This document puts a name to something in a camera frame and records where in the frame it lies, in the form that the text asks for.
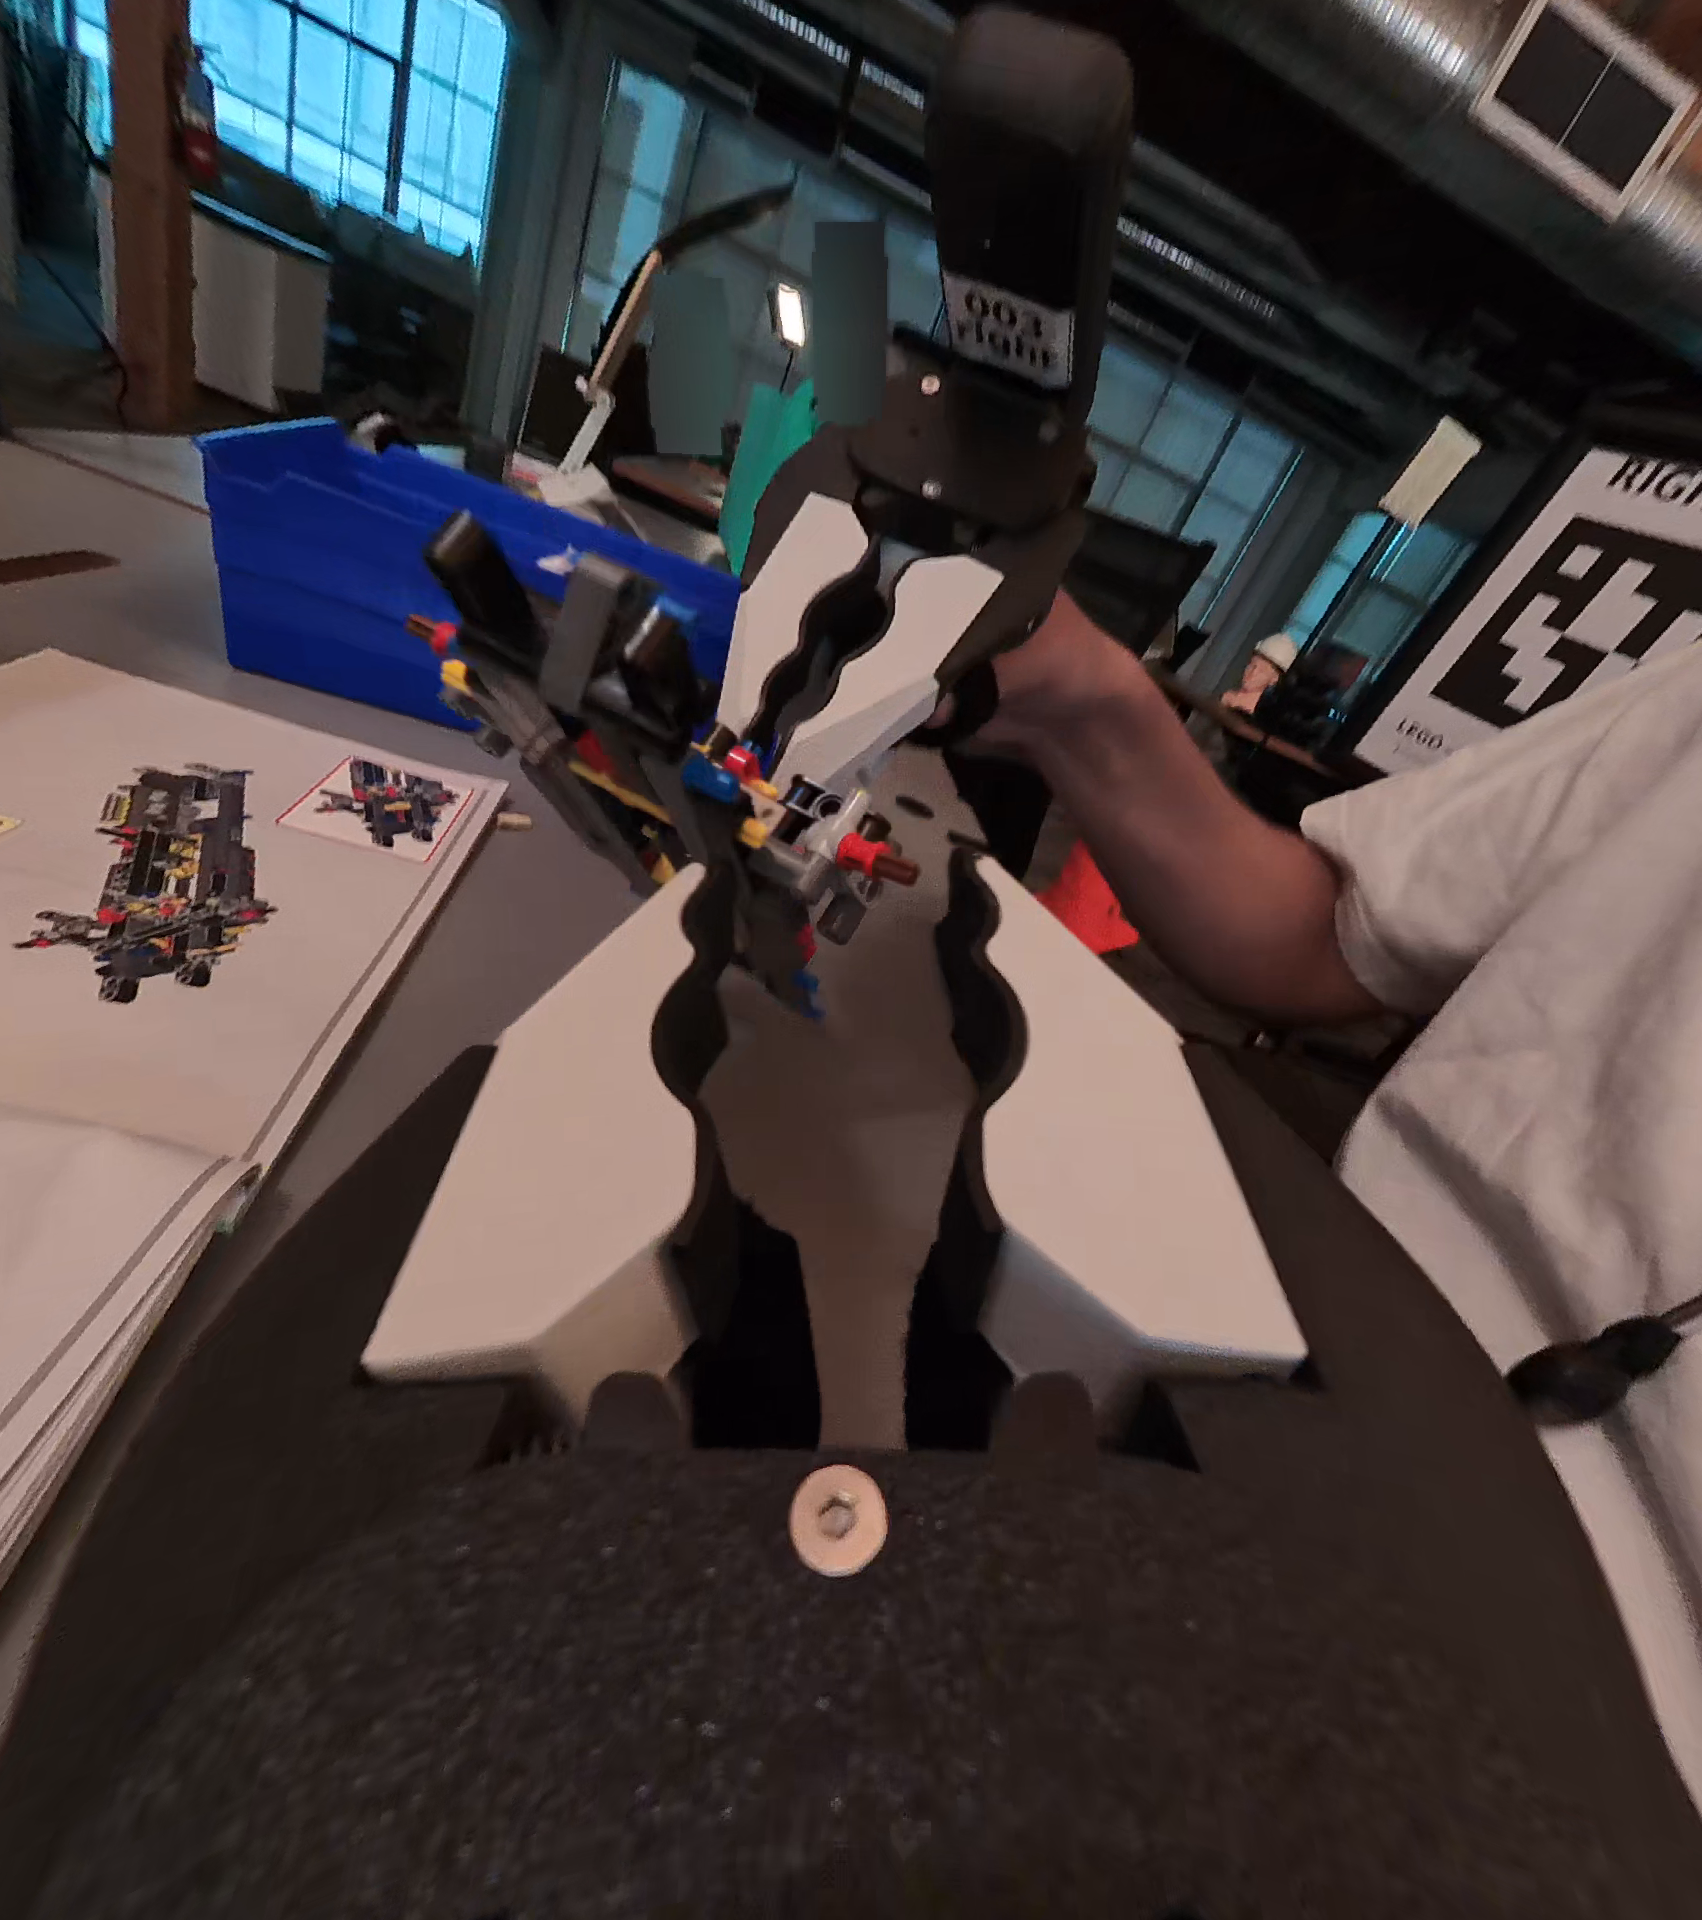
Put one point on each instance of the orange traffic cone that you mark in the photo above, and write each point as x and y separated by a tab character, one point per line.
1091	908

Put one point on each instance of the lego chassis assembly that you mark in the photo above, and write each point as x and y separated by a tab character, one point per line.
596	705

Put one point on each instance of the white paper note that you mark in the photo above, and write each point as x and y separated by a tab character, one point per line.
1428	473

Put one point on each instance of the teal felt bag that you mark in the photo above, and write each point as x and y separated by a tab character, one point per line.
768	450

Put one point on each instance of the person in white shirt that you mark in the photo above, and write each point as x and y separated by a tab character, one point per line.
1616	1051

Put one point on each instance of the lego instruction booklet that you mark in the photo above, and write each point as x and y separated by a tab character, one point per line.
116	1124

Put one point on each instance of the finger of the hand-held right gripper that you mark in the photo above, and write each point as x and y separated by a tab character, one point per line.
934	631
785	585

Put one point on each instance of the person's right forearm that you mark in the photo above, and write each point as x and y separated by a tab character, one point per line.
1241	871

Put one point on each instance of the person's right hand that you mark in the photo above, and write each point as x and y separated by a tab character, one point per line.
1069	674

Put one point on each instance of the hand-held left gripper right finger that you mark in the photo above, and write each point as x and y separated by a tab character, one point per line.
1137	1184

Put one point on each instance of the wooden post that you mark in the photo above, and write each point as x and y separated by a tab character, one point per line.
155	225

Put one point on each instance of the white air vent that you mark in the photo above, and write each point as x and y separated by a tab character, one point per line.
1586	105

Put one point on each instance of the blue storage bin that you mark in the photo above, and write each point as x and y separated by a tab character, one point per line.
341	570

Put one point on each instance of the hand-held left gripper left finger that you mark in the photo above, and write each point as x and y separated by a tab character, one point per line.
551	1201

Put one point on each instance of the small light panel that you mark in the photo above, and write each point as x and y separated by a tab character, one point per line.
788	312

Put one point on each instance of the red fire extinguisher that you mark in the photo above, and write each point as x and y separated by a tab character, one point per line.
199	121

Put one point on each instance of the black framed marker sign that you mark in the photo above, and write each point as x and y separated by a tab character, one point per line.
1586	645

